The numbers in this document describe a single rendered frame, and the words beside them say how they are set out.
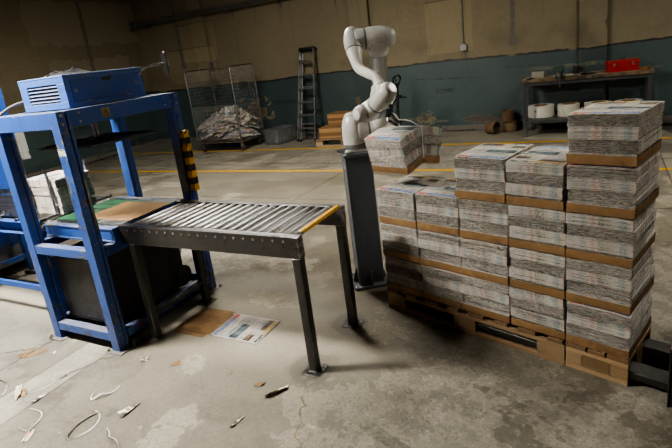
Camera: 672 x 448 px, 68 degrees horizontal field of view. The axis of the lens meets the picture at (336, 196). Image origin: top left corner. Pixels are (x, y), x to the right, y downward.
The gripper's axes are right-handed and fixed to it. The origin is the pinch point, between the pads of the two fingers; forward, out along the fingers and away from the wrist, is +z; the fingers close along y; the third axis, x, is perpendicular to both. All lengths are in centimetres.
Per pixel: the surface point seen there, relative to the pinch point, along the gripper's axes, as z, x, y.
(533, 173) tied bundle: -12, 90, 29
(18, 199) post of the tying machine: -182, -171, 46
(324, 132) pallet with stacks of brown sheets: 384, -517, 82
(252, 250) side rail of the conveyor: -103, -21, 68
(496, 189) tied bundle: -12, 71, 39
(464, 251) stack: -11, 52, 78
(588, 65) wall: 622, -137, -18
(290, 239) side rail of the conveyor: -95, 3, 59
